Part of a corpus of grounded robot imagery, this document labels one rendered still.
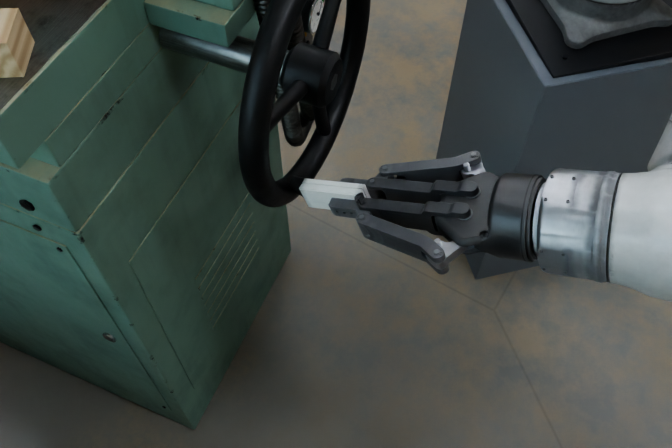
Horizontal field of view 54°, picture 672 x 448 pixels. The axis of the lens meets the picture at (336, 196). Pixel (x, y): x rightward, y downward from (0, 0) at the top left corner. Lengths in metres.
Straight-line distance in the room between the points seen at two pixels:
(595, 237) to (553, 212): 0.04
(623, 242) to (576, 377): 0.95
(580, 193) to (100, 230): 0.50
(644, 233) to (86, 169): 0.52
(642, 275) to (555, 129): 0.62
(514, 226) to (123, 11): 0.42
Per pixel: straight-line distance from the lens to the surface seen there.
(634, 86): 1.14
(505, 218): 0.56
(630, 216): 0.53
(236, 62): 0.72
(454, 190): 0.60
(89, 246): 0.77
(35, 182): 0.69
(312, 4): 0.99
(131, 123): 0.76
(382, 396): 1.38
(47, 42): 0.66
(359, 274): 1.48
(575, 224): 0.54
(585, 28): 1.10
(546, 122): 1.11
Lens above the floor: 1.30
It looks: 55 degrees down
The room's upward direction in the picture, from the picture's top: straight up
